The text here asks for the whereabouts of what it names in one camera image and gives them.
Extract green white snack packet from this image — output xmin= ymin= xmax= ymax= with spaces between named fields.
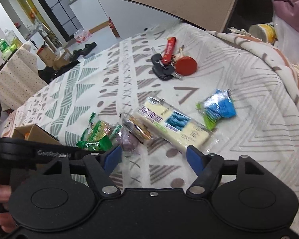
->
xmin=80 ymin=112 xmax=113 ymax=142

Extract brown cardboard box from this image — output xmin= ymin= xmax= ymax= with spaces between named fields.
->
xmin=12 ymin=124 xmax=60 ymax=145

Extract table with dotted tablecloth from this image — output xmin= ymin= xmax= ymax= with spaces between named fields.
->
xmin=0 ymin=42 xmax=47 ymax=110

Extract dark green candy packet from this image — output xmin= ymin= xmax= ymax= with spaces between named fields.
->
xmin=77 ymin=136 xmax=113 ymax=151

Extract green soda bottle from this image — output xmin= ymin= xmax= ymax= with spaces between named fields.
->
xmin=0 ymin=38 xmax=10 ymax=61

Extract black car keys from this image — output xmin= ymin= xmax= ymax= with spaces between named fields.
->
xmin=151 ymin=47 xmax=183 ymax=81

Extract long cream biscuit packet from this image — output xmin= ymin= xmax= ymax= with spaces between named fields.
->
xmin=134 ymin=97 xmax=211 ymax=153

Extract pack of water bottles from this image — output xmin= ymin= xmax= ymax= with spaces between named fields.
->
xmin=74 ymin=28 xmax=92 ymax=44

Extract red keychain strap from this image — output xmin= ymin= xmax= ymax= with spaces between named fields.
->
xmin=162 ymin=37 xmax=178 ymax=64

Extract white kitchen cabinet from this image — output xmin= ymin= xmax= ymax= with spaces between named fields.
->
xmin=70 ymin=0 xmax=108 ymax=33

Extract patterned white bed sheet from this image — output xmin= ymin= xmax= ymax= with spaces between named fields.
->
xmin=0 ymin=21 xmax=299 ymax=232

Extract black bag on floor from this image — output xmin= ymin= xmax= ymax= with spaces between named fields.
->
xmin=38 ymin=61 xmax=80 ymax=84

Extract purple brown snack packet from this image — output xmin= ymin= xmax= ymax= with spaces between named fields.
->
xmin=117 ymin=113 xmax=154 ymax=152

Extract person's left hand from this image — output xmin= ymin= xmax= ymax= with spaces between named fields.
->
xmin=0 ymin=184 xmax=16 ymax=233

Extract yellow instant noodle cup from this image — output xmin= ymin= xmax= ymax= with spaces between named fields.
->
xmin=248 ymin=23 xmax=276 ymax=44

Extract blue green snack packet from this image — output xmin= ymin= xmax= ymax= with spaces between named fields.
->
xmin=196 ymin=89 xmax=237 ymax=131

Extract red round keychain toy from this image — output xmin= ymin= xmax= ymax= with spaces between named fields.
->
xmin=174 ymin=45 xmax=198 ymax=76

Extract pair of black shoes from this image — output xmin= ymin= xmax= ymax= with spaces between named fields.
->
xmin=73 ymin=42 xmax=97 ymax=59

